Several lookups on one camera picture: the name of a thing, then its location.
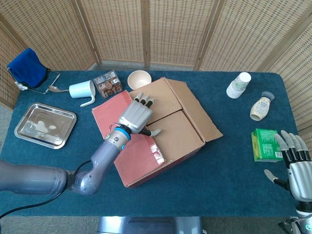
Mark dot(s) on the clear box of chocolates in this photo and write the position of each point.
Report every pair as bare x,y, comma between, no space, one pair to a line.
107,85

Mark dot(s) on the stack of paper cups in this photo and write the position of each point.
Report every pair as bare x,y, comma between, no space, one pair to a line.
237,86

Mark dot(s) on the wicker folding screen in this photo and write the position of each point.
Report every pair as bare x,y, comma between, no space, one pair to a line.
170,29

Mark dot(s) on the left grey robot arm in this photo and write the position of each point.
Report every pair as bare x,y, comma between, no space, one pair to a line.
102,156

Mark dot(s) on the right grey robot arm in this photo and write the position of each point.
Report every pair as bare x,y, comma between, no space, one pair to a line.
303,217

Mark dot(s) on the red cardboard box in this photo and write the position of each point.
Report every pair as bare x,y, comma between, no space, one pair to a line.
175,136

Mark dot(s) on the blue table cloth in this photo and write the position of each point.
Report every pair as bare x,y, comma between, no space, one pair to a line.
231,170

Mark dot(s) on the white clip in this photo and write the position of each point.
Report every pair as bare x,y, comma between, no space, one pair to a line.
21,85

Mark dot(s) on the steel tray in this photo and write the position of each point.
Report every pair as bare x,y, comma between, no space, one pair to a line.
44,124

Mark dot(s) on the green carton box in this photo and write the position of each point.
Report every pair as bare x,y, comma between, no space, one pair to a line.
262,143

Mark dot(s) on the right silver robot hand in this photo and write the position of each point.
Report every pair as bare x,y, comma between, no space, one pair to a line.
301,180

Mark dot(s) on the pale blue plastic mug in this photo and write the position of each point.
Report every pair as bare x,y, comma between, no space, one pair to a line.
80,89

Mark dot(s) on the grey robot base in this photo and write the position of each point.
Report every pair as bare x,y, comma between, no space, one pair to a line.
146,225

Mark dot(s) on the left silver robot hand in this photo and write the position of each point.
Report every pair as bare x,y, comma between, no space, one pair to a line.
136,117

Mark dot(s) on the metal spoon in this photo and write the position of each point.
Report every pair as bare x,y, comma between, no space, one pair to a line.
53,88

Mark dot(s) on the mayonnaise squeeze bottle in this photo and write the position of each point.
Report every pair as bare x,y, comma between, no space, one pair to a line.
259,108

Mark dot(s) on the beige bowl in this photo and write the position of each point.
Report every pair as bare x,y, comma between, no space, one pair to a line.
137,78

